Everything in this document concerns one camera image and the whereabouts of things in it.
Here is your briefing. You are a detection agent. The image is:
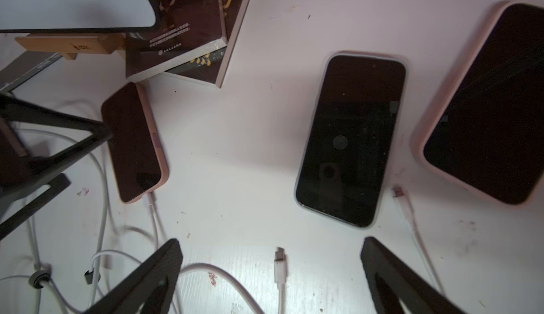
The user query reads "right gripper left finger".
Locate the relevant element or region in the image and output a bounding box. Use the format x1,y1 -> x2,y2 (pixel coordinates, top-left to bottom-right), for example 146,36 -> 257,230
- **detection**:
86,238 -> 183,314

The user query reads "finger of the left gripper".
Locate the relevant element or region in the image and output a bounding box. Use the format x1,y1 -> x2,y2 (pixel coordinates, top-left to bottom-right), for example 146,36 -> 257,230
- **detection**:
1,95 -> 112,187
1,174 -> 71,240

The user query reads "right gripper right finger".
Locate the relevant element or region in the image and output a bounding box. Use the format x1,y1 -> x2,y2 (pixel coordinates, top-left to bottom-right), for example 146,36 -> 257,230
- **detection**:
361,237 -> 463,314

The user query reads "pink case phone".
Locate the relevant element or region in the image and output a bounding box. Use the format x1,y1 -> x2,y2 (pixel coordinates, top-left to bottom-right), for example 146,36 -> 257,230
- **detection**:
101,83 -> 169,204
410,1 -> 543,206

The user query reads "white charging cable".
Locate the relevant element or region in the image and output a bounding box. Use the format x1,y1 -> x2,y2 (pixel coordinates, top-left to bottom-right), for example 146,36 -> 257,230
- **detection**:
178,245 -> 290,314
390,184 -> 446,296

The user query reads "clear case phone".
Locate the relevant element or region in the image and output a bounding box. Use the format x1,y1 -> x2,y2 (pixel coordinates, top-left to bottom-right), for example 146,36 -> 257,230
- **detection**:
295,52 -> 407,228

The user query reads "grey flat box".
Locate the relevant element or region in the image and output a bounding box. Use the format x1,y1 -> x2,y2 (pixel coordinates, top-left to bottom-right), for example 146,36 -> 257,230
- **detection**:
1,52 -> 62,94

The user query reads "wooden board stand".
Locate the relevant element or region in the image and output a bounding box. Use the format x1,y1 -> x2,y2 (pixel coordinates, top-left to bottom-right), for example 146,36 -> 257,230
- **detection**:
15,33 -> 126,60

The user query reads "dark book chinese title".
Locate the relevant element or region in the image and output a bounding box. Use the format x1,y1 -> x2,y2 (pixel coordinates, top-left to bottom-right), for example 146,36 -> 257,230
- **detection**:
126,0 -> 250,87

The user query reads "white bundled cable left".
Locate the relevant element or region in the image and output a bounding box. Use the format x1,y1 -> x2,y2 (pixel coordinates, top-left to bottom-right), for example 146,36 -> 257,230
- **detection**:
0,97 -> 179,314

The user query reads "white board black frame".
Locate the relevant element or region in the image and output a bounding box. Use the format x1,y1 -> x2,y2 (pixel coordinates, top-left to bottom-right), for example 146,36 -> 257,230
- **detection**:
1,0 -> 160,33

